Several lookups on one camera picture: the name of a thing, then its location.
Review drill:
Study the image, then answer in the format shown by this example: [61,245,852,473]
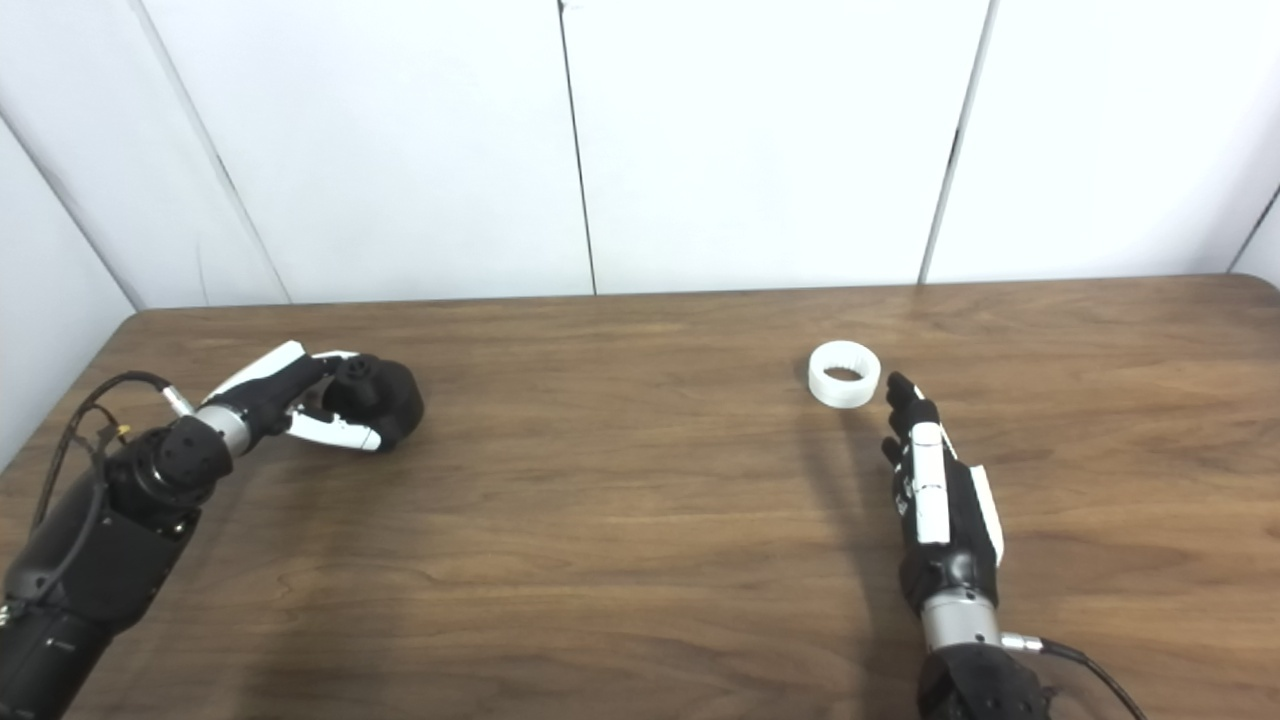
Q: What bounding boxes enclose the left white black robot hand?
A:
[198,341,386,453]

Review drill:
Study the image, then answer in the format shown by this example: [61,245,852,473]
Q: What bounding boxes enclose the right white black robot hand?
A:
[881,372,1005,613]

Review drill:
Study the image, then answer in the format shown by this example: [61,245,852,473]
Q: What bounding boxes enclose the round black plastic part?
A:
[322,355,426,453]

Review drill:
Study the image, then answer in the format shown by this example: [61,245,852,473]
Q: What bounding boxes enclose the white toothed plastic ring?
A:
[808,341,883,410]

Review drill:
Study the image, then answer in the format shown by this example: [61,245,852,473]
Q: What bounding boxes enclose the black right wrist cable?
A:
[1000,633,1151,720]

